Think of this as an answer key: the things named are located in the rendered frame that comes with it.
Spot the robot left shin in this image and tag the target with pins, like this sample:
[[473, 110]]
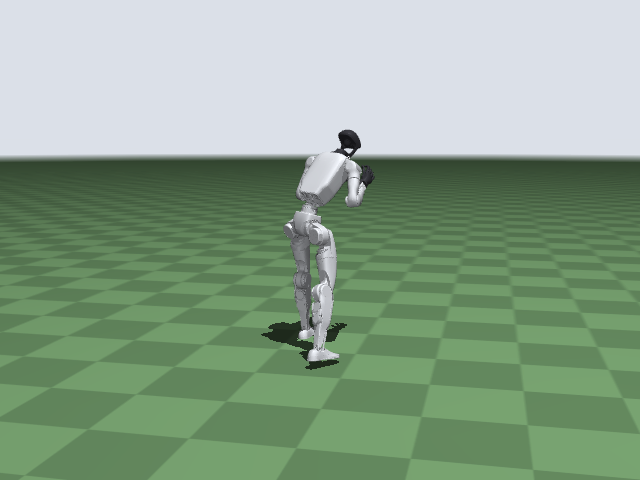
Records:
[[303, 303]]

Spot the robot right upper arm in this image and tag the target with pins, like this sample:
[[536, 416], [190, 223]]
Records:
[[354, 171]]

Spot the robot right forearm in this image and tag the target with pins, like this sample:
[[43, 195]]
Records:
[[361, 191]]

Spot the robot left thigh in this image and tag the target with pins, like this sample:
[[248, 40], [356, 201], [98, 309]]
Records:
[[300, 246]]

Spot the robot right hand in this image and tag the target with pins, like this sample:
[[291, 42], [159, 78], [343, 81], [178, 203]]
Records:
[[367, 175]]

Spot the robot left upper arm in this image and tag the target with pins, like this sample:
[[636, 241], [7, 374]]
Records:
[[307, 165]]

